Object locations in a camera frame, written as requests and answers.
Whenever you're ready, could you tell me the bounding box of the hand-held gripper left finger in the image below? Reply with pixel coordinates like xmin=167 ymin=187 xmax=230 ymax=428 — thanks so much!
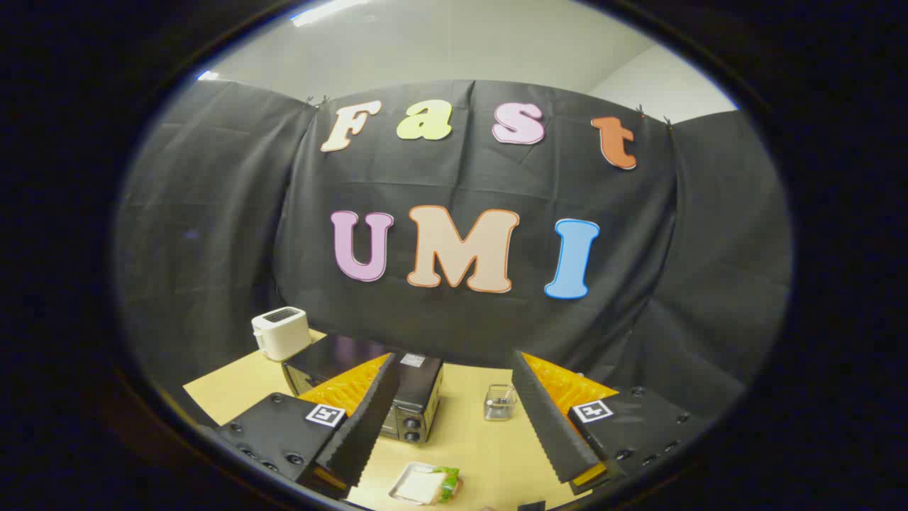
xmin=213 ymin=353 xmax=400 ymax=500

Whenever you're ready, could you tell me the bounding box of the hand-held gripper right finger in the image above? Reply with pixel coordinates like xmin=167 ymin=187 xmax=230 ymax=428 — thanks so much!
xmin=511 ymin=349 xmax=712 ymax=496

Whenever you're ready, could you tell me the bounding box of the black toaster oven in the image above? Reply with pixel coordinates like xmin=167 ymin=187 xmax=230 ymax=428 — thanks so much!
xmin=282 ymin=334 xmax=445 ymax=444

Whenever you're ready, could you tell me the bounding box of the sandwich with green lettuce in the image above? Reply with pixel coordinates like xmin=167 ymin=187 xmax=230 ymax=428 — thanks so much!
xmin=402 ymin=465 xmax=463 ymax=504

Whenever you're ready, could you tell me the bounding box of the white pop-up toaster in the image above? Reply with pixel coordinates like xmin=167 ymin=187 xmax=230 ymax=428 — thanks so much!
xmin=252 ymin=307 xmax=313 ymax=363

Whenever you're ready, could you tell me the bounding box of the small clear glass jar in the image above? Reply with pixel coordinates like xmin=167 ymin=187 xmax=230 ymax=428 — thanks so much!
xmin=484 ymin=384 xmax=518 ymax=422

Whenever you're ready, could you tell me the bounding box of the white plastic tray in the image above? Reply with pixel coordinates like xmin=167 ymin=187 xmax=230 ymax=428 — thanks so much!
xmin=388 ymin=461 xmax=463 ymax=506

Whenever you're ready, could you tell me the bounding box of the black backdrop cloth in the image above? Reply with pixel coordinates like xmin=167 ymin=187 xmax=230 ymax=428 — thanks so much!
xmin=113 ymin=78 xmax=794 ymax=427

